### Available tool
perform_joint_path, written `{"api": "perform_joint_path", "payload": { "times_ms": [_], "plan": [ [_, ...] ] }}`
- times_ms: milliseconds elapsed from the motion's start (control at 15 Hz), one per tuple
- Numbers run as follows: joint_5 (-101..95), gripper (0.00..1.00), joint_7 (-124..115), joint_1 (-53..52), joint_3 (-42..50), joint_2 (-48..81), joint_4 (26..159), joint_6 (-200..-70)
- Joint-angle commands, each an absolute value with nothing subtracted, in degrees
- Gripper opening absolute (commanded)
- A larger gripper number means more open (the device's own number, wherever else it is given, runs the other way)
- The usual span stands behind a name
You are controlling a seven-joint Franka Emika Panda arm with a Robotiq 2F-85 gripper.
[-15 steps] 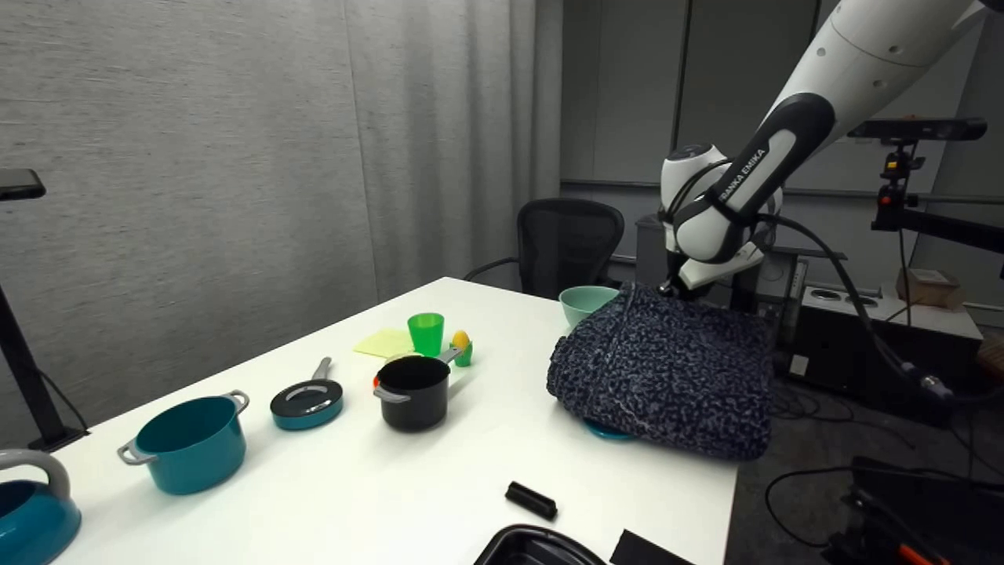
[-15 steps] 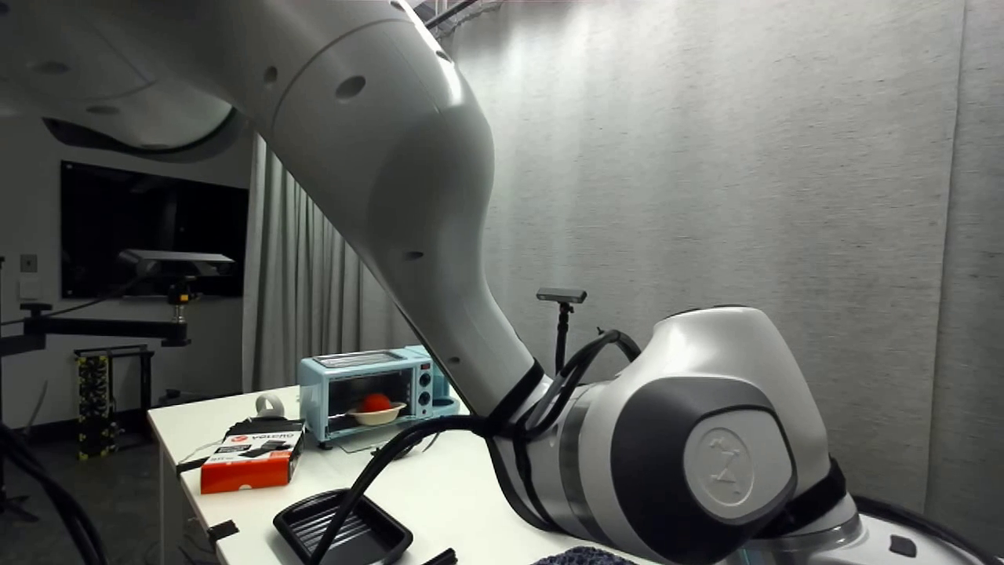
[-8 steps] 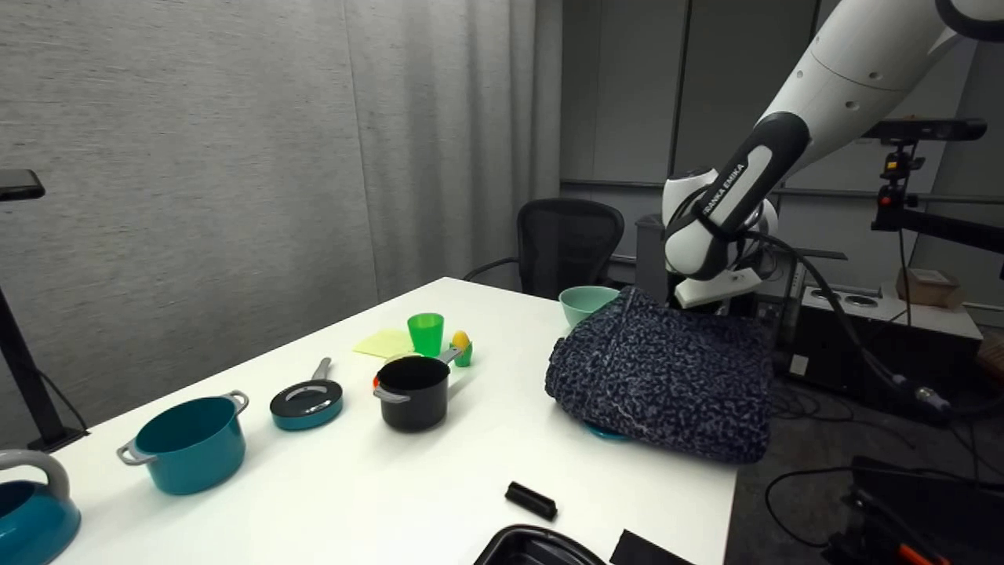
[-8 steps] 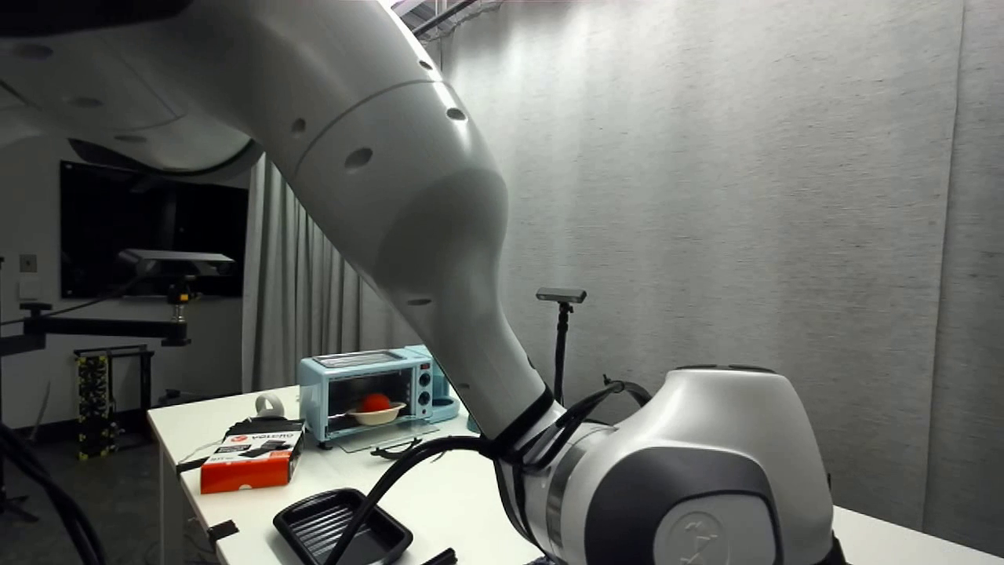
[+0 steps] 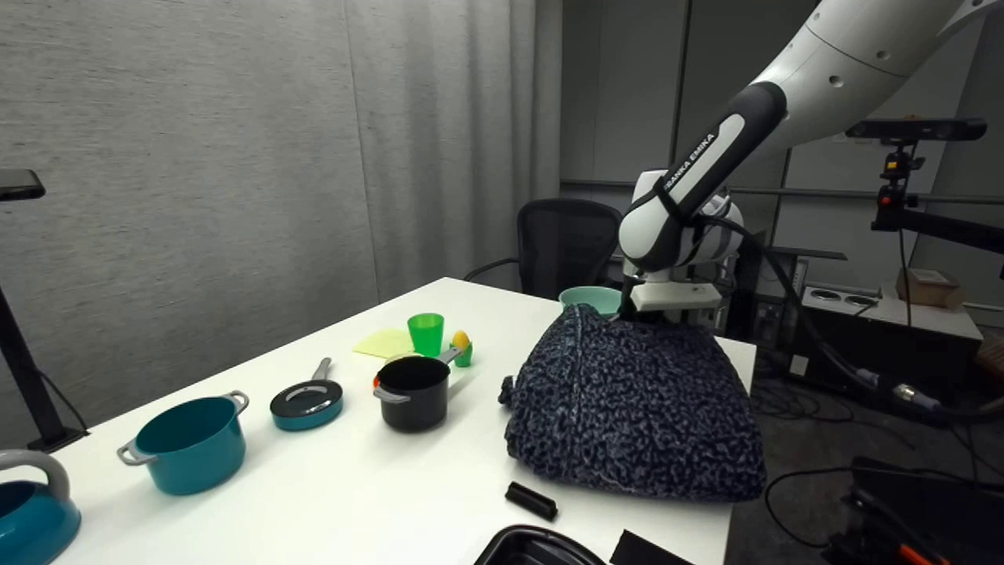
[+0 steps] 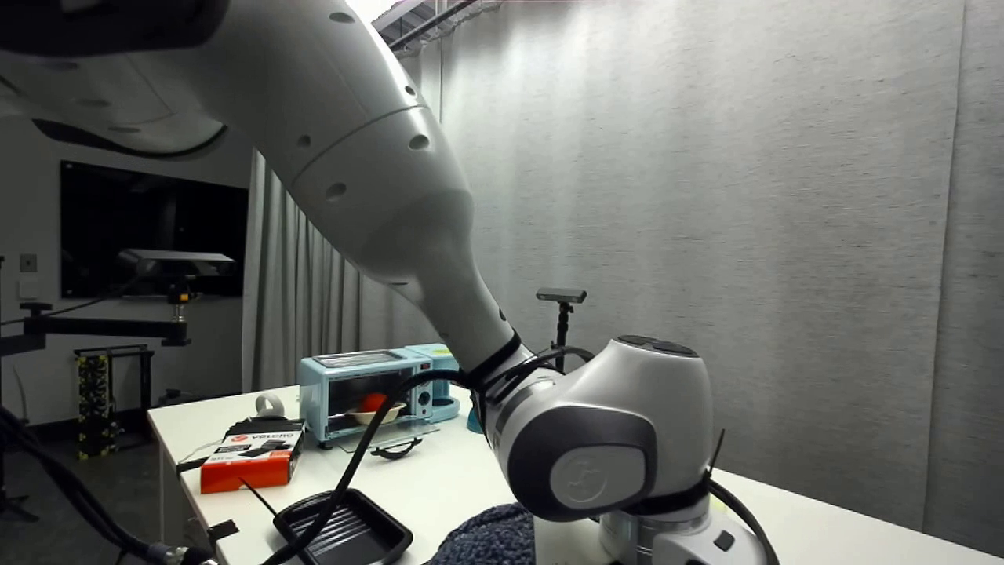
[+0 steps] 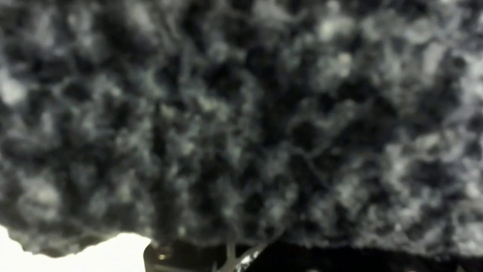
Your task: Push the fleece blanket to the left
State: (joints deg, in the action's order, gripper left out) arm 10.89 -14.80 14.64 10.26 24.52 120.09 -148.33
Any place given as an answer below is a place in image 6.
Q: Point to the stereo camera on boom stand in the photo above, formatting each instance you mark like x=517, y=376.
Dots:
x=173, y=257

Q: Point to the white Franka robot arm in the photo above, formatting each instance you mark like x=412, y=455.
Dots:
x=364, y=178

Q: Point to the dark blue fleece blanket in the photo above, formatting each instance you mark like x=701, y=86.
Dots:
x=486, y=536

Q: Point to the black eyeglasses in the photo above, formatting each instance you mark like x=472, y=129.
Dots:
x=397, y=452

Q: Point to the fluorescent ceiling light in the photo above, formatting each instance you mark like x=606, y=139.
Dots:
x=370, y=7

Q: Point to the light blue toaster oven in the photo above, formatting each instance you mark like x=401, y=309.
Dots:
x=324, y=402

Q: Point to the orange box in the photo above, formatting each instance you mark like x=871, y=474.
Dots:
x=246, y=472

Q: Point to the black camera tripod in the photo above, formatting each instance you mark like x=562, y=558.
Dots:
x=562, y=296

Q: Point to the metal ceiling rail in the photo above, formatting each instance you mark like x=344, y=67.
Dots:
x=435, y=18

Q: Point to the black flat pouch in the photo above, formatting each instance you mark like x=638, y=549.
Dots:
x=255, y=428

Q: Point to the white wall outlet plate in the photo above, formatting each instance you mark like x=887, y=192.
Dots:
x=26, y=260

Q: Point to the black grill tray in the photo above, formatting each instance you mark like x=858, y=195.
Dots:
x=364, y=534

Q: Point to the white tape roll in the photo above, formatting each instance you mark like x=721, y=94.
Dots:
x=268, y=407

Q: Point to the grey window curtain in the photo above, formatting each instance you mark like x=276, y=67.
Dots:
x=283, y=302

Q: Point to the black wall monitor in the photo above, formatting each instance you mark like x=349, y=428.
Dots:
x=146, y=220

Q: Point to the metal rack shelf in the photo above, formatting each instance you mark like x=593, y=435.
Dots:
x=96, y=402

